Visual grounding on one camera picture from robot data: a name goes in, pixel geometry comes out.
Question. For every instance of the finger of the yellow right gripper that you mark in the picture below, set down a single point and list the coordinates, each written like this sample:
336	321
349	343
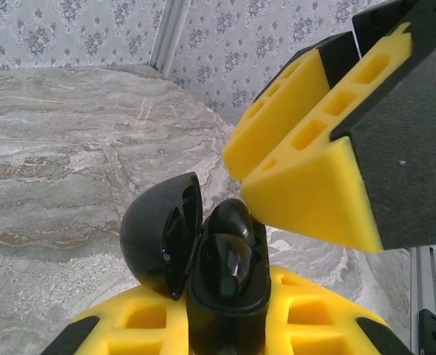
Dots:
273	118
314	199

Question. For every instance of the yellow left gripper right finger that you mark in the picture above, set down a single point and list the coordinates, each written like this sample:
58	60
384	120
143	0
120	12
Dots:
336	333

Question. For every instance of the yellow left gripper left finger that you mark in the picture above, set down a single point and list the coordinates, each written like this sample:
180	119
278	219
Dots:
107	333

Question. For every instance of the black earbud charging case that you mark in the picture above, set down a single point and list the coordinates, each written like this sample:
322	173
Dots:
151	236

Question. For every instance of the aluminium corner post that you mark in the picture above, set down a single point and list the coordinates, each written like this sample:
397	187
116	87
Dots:
166	37

